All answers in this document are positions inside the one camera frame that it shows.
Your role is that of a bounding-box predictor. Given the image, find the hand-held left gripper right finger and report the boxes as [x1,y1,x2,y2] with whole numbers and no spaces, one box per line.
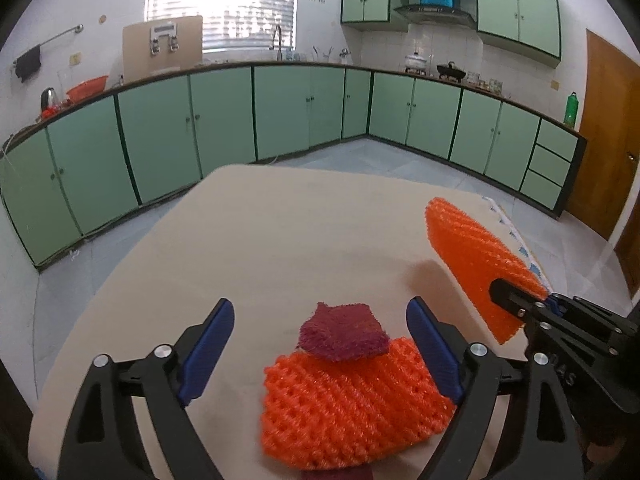
[406,296,586,480]

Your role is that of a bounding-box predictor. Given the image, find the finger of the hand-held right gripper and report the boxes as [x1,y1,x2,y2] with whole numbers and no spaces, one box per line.
[489,277,551,331]
[547,294,640,356]

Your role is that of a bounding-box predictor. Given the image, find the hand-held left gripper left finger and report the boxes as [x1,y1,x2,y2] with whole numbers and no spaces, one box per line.
[57,297,236,480]

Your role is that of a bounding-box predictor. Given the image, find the orange foam net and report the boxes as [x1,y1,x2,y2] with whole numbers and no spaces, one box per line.
[261,337,458,471]
[424,197,551,345]

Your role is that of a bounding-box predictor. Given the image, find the maroon foam net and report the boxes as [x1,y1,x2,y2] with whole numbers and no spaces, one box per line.
[298,302,391,362]

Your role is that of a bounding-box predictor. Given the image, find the blue and white patterned cloth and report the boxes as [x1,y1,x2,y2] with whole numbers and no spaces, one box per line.
[482,196,546,286]

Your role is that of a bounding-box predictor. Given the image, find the wooden door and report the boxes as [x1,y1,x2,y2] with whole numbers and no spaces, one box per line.
[565,29,640,306]

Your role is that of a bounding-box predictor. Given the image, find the glass jars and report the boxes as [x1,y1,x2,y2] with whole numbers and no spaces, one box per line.
[467,72,503,92]

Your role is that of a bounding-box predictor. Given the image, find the green kitchen base cabinets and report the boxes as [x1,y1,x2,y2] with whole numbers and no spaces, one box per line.
[0,60,587,273]

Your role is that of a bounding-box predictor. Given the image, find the black wok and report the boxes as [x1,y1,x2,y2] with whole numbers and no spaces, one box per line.
[436,60,468,83]

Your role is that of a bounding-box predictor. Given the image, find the red plastic basin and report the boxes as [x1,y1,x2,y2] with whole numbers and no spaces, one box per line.
[66,75,109,103]

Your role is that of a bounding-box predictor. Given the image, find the range hood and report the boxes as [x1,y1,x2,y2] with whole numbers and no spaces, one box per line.
[392,2,476,28]

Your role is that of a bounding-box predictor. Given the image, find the dark towel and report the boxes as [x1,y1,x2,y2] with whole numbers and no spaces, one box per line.
[14,45,42,83]

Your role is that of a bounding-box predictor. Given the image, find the window with blinds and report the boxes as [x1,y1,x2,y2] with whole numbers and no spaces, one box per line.
[145,0,297,53]

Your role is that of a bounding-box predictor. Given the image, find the metal towel bar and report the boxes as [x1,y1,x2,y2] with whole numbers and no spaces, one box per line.
[12,24,84,66]

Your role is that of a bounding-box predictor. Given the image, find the green wall cabinets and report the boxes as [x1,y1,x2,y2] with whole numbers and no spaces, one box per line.
[340,0,563,68]

